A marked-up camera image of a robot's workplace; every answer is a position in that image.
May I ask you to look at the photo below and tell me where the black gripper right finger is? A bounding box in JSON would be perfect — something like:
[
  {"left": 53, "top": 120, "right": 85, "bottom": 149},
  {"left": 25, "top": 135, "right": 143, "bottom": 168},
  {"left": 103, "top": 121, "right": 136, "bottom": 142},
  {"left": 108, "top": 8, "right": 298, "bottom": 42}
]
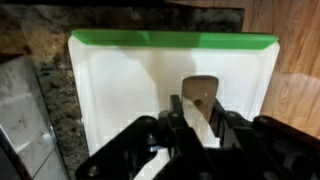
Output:
[{"left": 213, "top": 98, "right": 320, "bottom": 180}]

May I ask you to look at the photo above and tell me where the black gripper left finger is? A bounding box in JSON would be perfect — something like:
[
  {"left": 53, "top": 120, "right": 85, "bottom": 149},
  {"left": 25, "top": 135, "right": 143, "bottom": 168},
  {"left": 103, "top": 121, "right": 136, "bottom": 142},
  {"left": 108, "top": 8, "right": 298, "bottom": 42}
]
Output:
[{"left": 75, "top": 94, "right": 214, "bottom": 180}]

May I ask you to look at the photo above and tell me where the cream plastic spatula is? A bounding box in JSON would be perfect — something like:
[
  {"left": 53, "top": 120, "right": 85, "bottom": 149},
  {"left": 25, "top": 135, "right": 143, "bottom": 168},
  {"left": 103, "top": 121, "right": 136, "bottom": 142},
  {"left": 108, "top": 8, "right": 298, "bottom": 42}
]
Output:
[{"left": 181, "top": 75, "right": 221, "bottom": 148}]

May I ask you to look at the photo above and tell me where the white green cutting board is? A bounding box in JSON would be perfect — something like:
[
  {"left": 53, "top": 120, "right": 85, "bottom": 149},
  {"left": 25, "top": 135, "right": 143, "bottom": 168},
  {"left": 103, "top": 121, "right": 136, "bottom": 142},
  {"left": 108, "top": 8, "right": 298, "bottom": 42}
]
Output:
[{"left": 67, "top": 28, "right": 281, "bottom": 158}]

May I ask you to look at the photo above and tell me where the stainless steel microwave oven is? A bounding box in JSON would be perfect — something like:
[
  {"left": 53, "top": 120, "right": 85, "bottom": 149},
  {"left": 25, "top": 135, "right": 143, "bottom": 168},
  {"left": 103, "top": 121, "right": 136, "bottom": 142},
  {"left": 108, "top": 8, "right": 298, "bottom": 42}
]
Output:
[{"left": 0, "top": 54, "right": 69, "bottom": 180}]

